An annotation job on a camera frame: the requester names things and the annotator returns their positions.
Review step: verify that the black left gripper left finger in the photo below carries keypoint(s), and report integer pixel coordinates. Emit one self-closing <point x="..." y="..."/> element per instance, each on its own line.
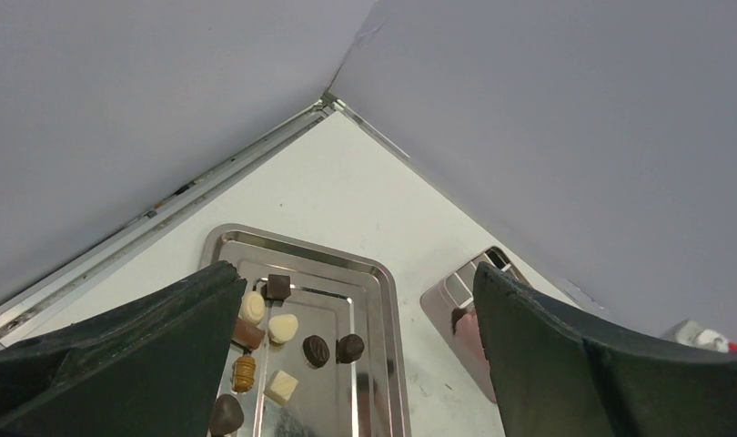
<point x="150" y="367"/>

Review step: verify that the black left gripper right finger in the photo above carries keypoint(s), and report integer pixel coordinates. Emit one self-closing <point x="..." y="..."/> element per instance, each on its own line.
<point x="560" y="371"/>

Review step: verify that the dark dome chocolate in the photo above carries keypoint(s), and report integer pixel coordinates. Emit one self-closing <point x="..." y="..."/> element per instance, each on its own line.
<point x="227" y="416"/>

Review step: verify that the brown ridged chocolate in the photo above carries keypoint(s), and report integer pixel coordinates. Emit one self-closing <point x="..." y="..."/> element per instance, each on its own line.
<point x="243" y="375"/>

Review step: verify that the dark brown square chocolate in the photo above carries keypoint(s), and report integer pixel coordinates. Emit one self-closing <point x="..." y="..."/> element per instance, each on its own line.
<point x="248" y="335"/>

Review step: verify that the white heart chocolate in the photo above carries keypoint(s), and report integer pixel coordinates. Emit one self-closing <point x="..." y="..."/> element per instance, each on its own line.
<point x="282" y="328"/>
<point x="253" y="307"/>

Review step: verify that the pink grid chocolate box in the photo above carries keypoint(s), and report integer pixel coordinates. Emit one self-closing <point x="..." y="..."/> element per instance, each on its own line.
<point x="449" y="306"/>

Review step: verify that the white square chocolate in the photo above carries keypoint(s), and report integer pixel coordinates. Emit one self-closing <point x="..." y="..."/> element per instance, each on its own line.
<point x="280" y="387"/>

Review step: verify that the dark oval chocolate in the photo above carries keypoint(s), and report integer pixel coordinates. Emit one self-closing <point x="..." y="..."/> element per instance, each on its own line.
<point x="316" y="351"/>

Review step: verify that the dark round chocolate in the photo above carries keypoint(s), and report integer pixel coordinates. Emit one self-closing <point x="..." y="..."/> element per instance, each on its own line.
<point x="349" y="348"/>

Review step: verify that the large steel tray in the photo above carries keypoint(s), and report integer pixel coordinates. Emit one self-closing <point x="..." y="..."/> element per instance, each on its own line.
<point x="333" y="294"/>

